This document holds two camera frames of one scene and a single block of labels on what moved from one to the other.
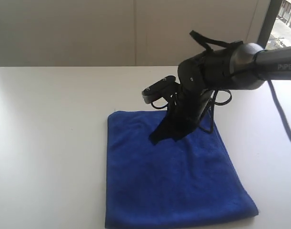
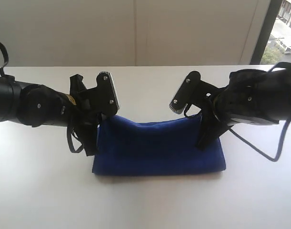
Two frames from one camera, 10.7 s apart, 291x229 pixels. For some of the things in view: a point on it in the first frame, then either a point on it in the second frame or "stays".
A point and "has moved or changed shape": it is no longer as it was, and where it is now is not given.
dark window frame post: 268,22 stays
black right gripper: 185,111 → 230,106
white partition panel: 83,33 stays
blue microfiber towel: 194,181 has moved or changed shape
